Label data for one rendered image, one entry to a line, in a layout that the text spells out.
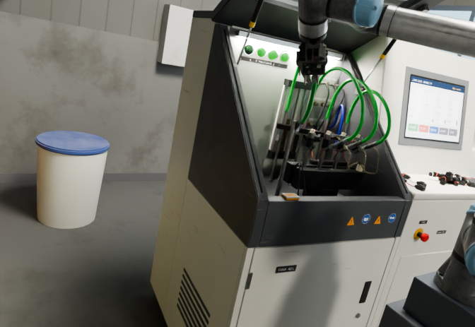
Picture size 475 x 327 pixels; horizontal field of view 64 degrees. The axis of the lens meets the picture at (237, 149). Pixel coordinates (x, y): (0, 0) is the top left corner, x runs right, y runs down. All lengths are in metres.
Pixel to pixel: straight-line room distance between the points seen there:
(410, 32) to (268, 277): 0.84
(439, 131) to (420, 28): 1.10
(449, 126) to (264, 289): 1.26
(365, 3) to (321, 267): 0.91
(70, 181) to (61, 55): 1.10
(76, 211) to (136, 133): 1.08
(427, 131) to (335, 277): 0.86
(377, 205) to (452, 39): 0.69
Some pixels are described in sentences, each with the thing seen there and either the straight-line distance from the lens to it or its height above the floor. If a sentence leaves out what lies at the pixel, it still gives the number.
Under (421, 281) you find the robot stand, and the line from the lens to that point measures 1.13.
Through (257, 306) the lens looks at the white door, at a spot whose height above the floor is 0.56.
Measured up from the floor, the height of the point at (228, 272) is 0.65.
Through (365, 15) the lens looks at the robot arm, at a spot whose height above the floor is 1.49.
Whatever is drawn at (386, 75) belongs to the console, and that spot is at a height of 1.39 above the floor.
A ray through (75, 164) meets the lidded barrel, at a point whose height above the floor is 0.47.
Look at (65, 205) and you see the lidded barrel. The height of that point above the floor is 0.17.
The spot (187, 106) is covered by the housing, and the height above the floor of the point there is 1.08.
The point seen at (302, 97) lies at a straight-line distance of 1.78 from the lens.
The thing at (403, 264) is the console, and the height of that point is 0.66.
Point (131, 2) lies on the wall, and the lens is 3.44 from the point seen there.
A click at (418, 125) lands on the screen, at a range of 1.94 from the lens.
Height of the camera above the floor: 1.37
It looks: 14 degrees down
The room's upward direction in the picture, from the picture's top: 12 degrees clockwise
